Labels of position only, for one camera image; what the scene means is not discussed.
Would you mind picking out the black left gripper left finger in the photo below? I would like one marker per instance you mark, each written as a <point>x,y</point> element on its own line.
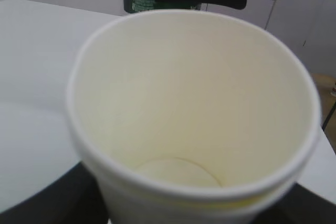
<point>73,198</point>

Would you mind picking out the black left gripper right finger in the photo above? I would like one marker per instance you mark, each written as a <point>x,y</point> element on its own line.
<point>301,205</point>

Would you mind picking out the white paper cup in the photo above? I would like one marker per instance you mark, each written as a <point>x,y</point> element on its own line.
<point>186,116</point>

